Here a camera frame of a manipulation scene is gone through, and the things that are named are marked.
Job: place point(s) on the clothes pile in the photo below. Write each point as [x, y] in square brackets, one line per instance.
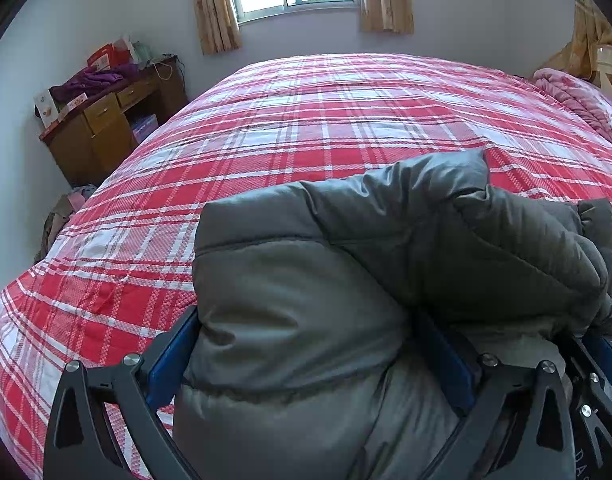
[61, 215]

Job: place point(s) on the wooden desk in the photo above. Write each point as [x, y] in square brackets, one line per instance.
[96, 140]

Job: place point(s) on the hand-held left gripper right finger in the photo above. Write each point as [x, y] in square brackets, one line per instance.
[448, 365]

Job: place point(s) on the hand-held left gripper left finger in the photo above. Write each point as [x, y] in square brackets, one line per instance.
[168, 365]

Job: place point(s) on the yellow cloth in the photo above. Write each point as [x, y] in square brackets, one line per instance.
[591, 35]

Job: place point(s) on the grey puffer jacket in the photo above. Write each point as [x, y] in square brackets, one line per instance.
[311, 310]

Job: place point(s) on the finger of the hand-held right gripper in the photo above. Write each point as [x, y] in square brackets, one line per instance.
[593, 390]

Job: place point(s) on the purple cloth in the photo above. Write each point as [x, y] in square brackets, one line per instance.
[91, 82]

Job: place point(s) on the red boxes on desk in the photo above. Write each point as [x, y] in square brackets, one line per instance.
[106, 57]

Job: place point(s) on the white box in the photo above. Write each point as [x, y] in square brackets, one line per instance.
[47, 107]

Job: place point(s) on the pale green bag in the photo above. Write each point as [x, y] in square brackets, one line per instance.
[142, 54]

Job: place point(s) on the blue box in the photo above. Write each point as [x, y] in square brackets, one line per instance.
[145, 127]

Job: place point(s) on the wooden chair back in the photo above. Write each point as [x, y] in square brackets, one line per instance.
[608, 62]

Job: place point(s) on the pink blanket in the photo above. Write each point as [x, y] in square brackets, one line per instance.
[581, 95]

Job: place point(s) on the pink flat box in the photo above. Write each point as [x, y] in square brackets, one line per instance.
[71, 107]

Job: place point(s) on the red plaid bed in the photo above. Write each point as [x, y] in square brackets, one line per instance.
[311, 110]

